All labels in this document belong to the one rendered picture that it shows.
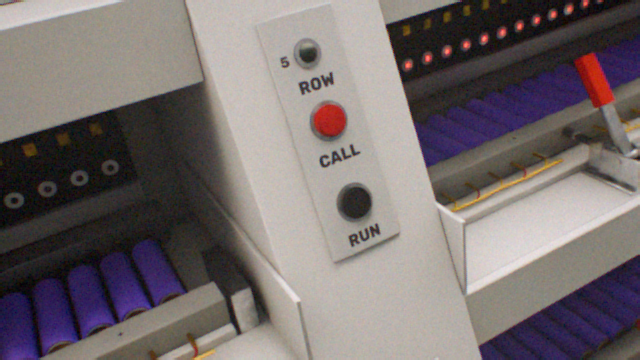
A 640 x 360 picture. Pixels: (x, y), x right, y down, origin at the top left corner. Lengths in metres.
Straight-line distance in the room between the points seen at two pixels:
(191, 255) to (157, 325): 0.09
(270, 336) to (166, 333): 0.06
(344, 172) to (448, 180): 0.13
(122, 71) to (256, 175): 0.08
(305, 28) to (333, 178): 0.07
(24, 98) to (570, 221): 0.31
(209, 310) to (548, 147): 0.27
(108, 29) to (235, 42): 0.05
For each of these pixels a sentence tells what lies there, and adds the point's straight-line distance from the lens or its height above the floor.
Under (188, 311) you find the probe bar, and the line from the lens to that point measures 0.33.
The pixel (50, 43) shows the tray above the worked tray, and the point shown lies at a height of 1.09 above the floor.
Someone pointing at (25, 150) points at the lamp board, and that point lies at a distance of 0.42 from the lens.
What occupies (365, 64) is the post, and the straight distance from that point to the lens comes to 0.31.
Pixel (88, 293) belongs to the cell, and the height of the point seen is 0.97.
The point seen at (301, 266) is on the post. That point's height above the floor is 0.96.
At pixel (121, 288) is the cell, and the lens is 0.38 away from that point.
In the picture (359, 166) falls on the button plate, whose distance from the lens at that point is 0.30.
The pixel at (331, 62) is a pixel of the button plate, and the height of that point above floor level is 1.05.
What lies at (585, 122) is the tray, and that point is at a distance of 0.49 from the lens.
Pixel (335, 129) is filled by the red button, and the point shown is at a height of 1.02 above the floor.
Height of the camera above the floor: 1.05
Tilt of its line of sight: 11 degrees down
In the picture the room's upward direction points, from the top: 18 degrees counter-clockwise
